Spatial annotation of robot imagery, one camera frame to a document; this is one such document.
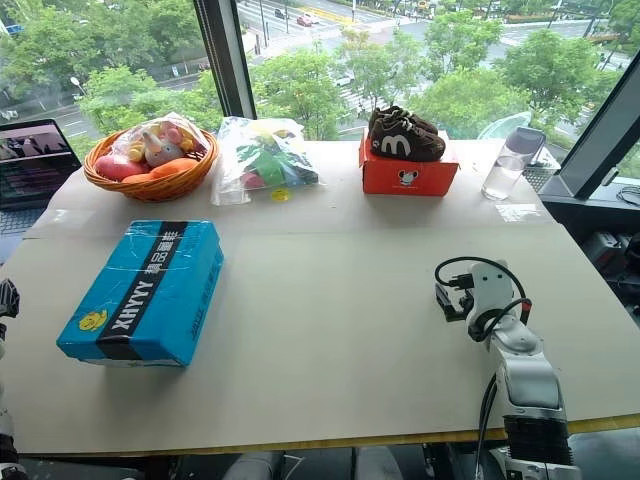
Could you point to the grey perforated metal stand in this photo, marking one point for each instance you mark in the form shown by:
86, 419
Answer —
542, 172

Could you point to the black red device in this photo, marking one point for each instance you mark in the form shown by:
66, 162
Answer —
607, 255

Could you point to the orange wicker basket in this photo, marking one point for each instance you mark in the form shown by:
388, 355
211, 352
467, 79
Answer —
150, 187

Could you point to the brown shoe with white M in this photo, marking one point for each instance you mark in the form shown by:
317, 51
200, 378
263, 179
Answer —
407, 145

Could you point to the beige cardboard table cover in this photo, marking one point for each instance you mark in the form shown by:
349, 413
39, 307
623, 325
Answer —
325, 320

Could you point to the dark window frame post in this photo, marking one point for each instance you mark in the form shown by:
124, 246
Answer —
227, 55

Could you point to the pink red round toy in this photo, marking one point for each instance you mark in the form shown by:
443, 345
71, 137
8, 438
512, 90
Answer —
112, 166

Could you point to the clear water bottle grey lid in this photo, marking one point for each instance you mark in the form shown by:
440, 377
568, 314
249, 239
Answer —
505, 172

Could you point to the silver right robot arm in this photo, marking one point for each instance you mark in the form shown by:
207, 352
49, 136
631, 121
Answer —
530, 380

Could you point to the blue cardboard box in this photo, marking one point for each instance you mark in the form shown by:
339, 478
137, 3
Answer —
150, 295

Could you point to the dark brown sneaker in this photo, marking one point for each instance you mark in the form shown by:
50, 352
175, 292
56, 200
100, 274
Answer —
400, 116

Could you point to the grey pink plush toy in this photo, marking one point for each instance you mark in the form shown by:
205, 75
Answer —
159, 150

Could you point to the orange shoe box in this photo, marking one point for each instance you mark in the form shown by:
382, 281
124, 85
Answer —
407, 177

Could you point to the orange carrot toy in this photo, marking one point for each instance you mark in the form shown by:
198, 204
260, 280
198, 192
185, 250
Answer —
172, 169

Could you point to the clear bag in basket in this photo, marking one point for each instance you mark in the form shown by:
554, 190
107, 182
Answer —
160, 137

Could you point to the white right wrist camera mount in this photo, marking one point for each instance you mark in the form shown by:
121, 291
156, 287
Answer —
492, 290

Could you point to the yellow round sticker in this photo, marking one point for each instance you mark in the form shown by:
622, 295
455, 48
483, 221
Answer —
280, 195

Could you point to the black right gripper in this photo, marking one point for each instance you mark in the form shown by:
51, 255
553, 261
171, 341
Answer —
452, 300

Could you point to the clear bag of colourful toys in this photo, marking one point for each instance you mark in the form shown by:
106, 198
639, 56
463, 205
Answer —
265, 160

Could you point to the open laptop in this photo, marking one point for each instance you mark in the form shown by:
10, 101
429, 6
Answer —
30, 165

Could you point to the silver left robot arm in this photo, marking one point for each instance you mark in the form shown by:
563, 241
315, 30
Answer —
6, 300

